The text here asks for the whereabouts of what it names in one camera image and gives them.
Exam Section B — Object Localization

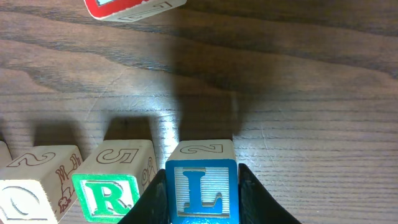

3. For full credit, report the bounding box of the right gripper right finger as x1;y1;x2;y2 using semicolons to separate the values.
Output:
238;163;301;224

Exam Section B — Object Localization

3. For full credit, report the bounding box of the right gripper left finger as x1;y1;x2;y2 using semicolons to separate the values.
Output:
118;169;170;224

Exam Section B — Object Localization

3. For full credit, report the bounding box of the green R block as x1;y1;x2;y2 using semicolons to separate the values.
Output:
72;139;157;223

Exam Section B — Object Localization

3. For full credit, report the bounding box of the blue L block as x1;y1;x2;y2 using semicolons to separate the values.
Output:
165;139;239;224

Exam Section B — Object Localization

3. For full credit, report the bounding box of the yellow O block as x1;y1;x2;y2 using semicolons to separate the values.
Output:
1;145;83;224

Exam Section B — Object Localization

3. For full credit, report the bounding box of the red I block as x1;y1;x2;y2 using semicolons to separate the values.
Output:
84;0;187;22

